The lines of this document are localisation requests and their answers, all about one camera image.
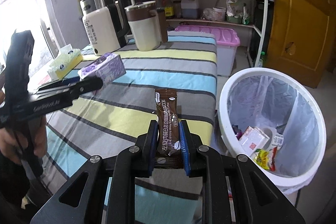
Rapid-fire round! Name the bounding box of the purple milk carton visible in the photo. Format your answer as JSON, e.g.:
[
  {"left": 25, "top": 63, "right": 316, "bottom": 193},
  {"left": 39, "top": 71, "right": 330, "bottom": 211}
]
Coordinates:
[{"left": 78, "top": 53, "right": 126, "bottom": 85}]

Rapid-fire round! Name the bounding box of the white electric kettle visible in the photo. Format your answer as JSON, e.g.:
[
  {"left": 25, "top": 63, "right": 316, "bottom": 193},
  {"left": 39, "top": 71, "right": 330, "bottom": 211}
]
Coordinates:
[{"left": 80, "top": 0, "right": 130, "bottom": 56}]

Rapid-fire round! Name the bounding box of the cream brown mug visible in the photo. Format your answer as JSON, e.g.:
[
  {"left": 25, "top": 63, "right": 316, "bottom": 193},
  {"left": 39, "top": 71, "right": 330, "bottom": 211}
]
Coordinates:
[{"left": 125, "top": 1, "right": 168, "bottom": 51}]

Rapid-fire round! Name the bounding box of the striped tablecloth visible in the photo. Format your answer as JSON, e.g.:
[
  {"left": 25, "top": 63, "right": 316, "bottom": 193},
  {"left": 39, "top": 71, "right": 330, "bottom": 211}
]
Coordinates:
[{"left": 42, "top": 31, "right": 217, "bottom": 223}]

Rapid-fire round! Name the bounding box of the plastic oil jug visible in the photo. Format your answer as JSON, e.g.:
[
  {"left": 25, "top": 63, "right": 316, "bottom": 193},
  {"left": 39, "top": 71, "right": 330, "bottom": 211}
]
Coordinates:
[{"left": 181, "top": 0, "right": 199, "bottom": 19}]

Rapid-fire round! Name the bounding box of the yellow snack bag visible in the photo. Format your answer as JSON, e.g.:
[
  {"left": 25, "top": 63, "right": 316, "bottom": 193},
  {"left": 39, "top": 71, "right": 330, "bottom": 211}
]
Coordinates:
[{"left": 252, "top": 147, "right": 277, "bottom": 171}]

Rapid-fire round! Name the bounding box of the brown coffee sachet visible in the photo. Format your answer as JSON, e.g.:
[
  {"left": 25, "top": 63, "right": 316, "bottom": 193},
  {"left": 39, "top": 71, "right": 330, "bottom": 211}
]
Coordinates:
[{"left": 155, "top": 89, "right": 181, "bottom": 156}]

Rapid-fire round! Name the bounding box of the pink lid storage box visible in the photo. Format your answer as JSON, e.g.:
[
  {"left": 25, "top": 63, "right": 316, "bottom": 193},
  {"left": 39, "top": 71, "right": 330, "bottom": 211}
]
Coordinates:
[{"left": 175, "top": 25, "right": 240, "bottom": 77}]

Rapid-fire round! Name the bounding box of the purple foil pouch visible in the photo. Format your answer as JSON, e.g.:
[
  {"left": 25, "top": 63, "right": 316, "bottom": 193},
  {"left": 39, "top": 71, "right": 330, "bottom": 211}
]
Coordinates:
[{"left": 232, "top": 125, "right": 243, "bottom": 140}]

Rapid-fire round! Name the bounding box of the white trash bin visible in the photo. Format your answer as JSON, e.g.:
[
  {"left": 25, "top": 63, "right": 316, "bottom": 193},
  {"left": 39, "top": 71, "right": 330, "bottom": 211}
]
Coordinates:
[{"left": 218, "top": 68, "right": 327, "bottom": 194}]

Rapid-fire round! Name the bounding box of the left hand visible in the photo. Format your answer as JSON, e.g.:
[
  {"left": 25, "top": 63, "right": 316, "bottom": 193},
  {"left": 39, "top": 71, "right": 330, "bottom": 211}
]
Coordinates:
[{"left": 0, "top": 116, "right": 48, "bottom": 166}]

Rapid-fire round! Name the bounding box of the yellow tissue pack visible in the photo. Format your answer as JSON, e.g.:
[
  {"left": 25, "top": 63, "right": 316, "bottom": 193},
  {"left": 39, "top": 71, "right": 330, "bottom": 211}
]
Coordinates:
[{"left": 47, "top": 44, "right": 83, "bottom": 81}]

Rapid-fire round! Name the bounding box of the wooden door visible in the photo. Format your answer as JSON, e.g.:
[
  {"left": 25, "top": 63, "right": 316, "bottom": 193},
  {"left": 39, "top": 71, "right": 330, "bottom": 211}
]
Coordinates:
[{"left": 266, "top": 0, "right": 335, "bottom": 88}]

